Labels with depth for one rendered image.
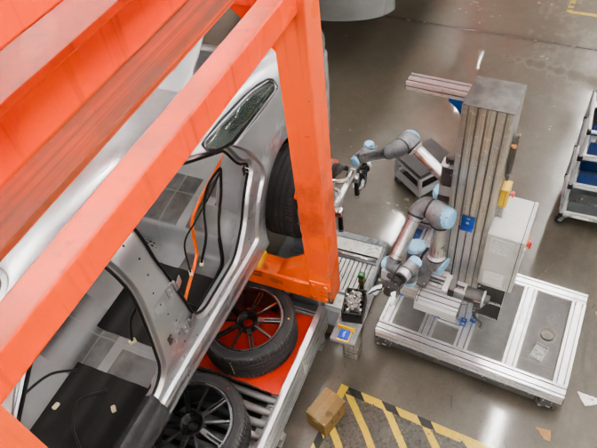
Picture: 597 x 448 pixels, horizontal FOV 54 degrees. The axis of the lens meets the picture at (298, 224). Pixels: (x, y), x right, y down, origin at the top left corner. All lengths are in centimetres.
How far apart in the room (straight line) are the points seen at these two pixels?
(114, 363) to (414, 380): 200
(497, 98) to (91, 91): 202
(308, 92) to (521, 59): 462
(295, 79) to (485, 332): 236
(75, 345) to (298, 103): 202
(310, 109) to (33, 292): 165
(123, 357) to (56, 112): 244
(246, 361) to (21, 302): 247
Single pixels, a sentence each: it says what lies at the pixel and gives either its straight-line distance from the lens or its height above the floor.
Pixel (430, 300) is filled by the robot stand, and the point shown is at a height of 74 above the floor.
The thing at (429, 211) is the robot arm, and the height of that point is 144.
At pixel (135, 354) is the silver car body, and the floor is 79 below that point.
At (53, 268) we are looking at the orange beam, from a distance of 155.
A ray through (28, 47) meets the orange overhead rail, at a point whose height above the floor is 322.
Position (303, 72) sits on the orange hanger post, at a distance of 266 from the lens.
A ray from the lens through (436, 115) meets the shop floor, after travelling 618.
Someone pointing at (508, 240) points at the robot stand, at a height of 122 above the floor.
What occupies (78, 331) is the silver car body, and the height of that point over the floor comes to 87.
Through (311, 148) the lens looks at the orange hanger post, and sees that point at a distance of 293.
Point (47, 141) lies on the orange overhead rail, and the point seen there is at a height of 300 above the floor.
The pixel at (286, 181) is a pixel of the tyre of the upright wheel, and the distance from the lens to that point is 388.
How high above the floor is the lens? 381
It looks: 48 degrees down
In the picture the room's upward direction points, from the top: 8 degrees counter-clockwise
